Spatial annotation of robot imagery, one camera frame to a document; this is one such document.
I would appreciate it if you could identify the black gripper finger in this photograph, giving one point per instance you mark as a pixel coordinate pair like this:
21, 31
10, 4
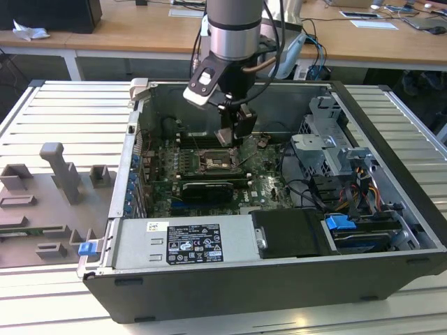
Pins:
244, 125
226, 117

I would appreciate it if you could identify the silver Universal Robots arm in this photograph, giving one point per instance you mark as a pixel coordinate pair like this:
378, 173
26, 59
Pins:
234, 42

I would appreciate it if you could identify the black RAM slot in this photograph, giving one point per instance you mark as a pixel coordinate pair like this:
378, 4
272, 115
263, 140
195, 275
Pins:
209, 178
199, 137
216, 174
199, 142

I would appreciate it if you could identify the CPU socket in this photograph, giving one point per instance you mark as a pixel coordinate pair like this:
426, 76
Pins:
213, 161

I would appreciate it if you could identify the blue expansion slot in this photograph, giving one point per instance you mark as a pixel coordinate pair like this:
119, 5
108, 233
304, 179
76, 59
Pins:
179, 208

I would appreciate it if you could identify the black round board part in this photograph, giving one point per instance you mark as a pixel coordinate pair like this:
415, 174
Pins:
168, 125

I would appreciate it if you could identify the pale blue teach pendant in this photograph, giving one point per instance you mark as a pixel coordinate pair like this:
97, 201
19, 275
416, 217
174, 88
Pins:
293, 52

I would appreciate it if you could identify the green motherboard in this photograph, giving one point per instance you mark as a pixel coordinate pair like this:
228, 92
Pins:
269, 188

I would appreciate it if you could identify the grey metal drive cage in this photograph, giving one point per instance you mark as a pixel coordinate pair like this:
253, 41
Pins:
314, 146

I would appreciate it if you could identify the black graphics card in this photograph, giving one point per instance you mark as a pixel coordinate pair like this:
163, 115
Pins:
207, 192

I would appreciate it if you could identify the grey case latch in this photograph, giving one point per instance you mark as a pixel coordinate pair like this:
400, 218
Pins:
139, 89

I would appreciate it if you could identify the wooden desk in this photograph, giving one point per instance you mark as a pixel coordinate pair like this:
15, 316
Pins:
139, 31

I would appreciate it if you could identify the black plastic shroud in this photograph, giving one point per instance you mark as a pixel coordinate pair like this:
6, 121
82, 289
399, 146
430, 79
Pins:
293, 234

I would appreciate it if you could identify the hard disk in blue carrier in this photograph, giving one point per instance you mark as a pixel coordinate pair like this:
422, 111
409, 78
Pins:
340, 222

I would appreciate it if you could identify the white paper sheet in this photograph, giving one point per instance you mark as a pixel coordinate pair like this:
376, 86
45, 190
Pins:
373, 24

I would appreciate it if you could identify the grey power supply unit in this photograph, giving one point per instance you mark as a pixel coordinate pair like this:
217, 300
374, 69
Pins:
139, 244

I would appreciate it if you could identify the white computer mouse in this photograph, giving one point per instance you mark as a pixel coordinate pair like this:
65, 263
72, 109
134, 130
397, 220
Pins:
375, 6

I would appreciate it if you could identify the black open PC case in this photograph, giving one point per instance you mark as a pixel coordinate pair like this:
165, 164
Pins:
244, 296

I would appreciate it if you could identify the dark blue bag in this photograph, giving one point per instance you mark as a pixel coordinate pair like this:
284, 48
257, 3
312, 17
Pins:
419, 83

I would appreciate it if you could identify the blue case latch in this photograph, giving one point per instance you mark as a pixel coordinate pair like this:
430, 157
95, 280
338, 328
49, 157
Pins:
87, 249

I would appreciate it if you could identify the grey laptop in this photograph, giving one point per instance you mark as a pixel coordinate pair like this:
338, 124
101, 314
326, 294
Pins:
426, 22

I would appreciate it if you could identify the black box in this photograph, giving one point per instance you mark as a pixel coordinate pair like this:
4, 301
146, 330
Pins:
49, 15

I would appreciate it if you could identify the black computer mouse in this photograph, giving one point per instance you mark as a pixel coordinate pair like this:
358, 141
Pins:
435, 30

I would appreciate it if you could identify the grey parts rack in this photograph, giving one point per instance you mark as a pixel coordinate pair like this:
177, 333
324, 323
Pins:
42, 209

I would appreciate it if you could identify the crumpled white paper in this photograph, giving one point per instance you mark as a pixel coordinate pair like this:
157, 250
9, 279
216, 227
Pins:
29, 31

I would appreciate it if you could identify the green RAM stick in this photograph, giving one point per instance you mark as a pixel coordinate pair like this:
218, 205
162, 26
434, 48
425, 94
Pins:
21, 231

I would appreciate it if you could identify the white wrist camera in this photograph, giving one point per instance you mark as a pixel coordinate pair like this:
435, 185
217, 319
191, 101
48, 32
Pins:
195, 97

